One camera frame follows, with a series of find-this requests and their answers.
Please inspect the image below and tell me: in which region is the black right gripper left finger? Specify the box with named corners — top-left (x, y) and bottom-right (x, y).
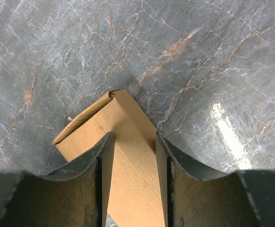
top-left (0, 132), bottom-right (115, 227)

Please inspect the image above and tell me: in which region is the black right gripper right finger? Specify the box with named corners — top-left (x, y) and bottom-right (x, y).
top-left (155, 132), bottom-right (275, 227)

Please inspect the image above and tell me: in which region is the brown cardboard box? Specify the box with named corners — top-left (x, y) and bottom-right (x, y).
top-left (53, 89), bottom-right (164, 227)

